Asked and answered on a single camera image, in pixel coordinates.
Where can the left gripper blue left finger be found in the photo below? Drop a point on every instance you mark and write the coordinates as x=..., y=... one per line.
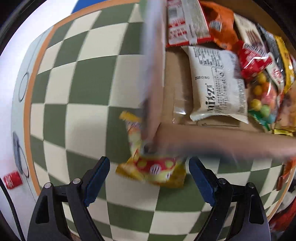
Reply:
x=94, y=179

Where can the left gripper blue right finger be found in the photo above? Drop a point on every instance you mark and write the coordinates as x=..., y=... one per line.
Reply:
x=205, y=180

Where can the yellow panda chips bag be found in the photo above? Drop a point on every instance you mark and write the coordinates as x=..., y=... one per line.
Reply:
x=158, y=170

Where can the white silver biscuit packet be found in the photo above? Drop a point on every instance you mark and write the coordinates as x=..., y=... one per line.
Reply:
x=217, y=85

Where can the colourful candy balls bag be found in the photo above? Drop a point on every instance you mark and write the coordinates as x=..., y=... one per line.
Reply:
x=263, y=100

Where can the red crinkled snack packet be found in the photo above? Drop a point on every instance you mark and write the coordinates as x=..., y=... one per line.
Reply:
x=253, y=60

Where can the red white small snack packet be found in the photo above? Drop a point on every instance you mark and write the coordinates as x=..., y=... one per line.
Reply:
x=275, y=73

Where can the yellow snack packet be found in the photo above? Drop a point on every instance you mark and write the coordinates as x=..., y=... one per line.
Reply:
x=287, y=63

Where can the black snack packet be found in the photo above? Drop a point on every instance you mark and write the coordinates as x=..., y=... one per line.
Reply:
x=271, y=46

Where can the red white label packet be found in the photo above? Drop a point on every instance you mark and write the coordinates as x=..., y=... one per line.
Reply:
x=187, y=24

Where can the orange cake snack packet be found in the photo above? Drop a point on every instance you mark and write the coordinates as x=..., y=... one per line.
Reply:
x=220, y=22

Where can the yellow egg snack bag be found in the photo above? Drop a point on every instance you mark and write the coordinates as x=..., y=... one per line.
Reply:
x=285, y=123

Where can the white chocolate wafer packet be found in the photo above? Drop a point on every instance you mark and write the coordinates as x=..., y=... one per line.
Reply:
x=248, y=31

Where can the red cola can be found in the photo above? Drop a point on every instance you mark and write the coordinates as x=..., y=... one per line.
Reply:
x=12, y=180

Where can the blue smartphone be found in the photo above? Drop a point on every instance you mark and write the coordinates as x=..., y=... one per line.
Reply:
x=16, y=149

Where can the cardboard box with blue print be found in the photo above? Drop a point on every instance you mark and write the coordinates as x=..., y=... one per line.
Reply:
x=169, y=92

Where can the green checkered table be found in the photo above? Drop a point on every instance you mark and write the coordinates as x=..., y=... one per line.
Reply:
x=74, y=82

